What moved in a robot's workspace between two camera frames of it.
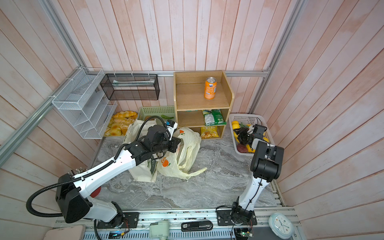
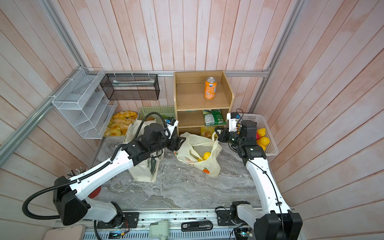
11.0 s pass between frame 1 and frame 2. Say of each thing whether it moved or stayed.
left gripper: stayed
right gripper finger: moved
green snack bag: stayed
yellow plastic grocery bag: moved
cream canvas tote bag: stayed
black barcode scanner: stayed
